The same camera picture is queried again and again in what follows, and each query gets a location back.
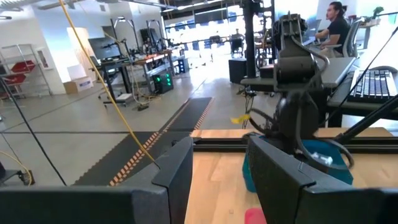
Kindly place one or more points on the grey laptop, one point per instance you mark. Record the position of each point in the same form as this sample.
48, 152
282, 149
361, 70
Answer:
339, 73

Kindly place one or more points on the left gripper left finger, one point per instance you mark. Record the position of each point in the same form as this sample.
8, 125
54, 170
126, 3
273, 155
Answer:
168, 193

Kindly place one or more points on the pink translucent plastic bin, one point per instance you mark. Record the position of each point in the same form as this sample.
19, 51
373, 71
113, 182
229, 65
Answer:
253, 217

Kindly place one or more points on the orange-topped workbench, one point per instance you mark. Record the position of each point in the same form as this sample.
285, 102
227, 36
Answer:
152, 58

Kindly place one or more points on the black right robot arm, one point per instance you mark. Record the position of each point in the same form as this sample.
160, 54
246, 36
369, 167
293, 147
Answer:
293, 68

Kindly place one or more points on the black desk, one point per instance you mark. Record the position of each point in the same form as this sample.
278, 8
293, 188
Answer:
357, 107

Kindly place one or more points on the metal shelf rack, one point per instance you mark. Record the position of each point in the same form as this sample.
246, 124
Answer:
15, 46

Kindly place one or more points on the grey office chair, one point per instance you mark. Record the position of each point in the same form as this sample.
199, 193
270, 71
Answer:
351, 40

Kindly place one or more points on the black post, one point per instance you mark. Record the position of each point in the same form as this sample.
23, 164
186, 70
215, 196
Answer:
249, 37

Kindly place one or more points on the black monitor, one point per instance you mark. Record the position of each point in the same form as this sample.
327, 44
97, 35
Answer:
104, 48

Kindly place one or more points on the black aluminium table frame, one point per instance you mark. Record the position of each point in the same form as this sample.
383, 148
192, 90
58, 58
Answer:
217, 144

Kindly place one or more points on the cardboard box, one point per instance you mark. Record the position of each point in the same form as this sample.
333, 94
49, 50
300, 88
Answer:
79, 85

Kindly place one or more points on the red storage bin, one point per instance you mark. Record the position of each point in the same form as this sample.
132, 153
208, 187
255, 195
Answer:
23, 67
14, 79

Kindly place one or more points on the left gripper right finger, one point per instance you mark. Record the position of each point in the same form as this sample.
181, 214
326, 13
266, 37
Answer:
273, 186

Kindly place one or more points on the black cabinet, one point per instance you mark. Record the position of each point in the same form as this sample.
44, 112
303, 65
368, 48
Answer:
237, 71

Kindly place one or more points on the computer with green lights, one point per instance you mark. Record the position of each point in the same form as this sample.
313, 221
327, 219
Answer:
163, 82

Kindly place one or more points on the teal plastic bin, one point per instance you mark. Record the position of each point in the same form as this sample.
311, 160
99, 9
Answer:
342, 175

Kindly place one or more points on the black keyboard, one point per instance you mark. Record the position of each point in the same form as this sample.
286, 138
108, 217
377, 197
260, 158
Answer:
373, 84

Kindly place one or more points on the dark grey bench top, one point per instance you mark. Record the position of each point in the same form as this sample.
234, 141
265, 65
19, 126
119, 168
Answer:
258, 83

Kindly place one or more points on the person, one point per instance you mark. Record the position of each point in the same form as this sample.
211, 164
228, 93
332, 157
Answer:
337, 28

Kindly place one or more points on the green potted plant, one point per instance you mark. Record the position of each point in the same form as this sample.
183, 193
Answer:
377, 12

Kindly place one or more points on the black hazard-striped floor mat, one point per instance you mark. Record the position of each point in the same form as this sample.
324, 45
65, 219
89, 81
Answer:
186, 115

